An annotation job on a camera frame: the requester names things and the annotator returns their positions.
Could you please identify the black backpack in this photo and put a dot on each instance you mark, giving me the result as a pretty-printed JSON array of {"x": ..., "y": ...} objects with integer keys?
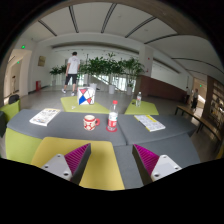
[{"x": 13, "y": 99}]

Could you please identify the white and red mug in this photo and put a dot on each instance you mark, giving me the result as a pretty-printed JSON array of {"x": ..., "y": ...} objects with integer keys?
[{"x": 89, "y": 122}]

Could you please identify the small clear water bottle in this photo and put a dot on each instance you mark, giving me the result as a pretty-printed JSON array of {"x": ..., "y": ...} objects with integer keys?
[{"x": 138, "y": 100}]

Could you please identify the framed wall picture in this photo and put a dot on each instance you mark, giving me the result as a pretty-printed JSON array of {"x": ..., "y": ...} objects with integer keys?
[{"x": 41, "y": 61}]

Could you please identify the potted green plants group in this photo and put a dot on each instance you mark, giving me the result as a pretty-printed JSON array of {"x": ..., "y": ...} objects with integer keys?
[{"x": 110, "y": 68}]

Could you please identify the yellow-edged printed booklet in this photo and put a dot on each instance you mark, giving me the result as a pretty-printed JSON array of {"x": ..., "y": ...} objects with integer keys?
[{"x": 150, "y": 123}]

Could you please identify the white printed booklet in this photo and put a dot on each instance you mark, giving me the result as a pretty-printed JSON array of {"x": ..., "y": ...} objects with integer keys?
[{"x": 45, "y": 116}]

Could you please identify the person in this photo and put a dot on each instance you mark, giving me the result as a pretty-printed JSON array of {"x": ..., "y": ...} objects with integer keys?
[
  {"x": 72, "y": 66},
  {"x": 188, "y": 95},
  {"x": 195, "y": 98}
]

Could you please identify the clear red-capped water bottle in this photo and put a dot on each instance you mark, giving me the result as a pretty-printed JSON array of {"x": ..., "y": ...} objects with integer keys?
[{"x": 113, "y": 118}]

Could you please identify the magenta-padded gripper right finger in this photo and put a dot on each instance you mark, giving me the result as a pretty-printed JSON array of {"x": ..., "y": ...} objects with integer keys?
[{"x": 161, "y": 166}]

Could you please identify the white cube with coloured triangles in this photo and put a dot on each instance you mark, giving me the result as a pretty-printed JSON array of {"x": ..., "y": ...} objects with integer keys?
[{"x": 86, "y": 96}]

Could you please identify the wooden shelf unit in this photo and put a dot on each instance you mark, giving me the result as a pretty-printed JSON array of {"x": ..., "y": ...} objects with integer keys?
[{"x": 217, "y": 103}]

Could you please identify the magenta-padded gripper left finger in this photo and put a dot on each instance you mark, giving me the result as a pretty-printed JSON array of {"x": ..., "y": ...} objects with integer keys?
[{"x": 61, "y": 165}]

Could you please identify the red fire extinguisher box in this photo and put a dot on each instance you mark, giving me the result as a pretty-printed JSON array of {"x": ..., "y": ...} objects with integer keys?
[{"x": 38, "y": 85}]

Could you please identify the flat round red coaster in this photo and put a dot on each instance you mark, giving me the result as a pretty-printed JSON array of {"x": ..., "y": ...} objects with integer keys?
[{"x": 108, "y": 130}]

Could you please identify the long wooden bench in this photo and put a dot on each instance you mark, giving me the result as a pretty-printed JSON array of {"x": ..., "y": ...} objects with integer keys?
[{"x": 196, "y": 118}]

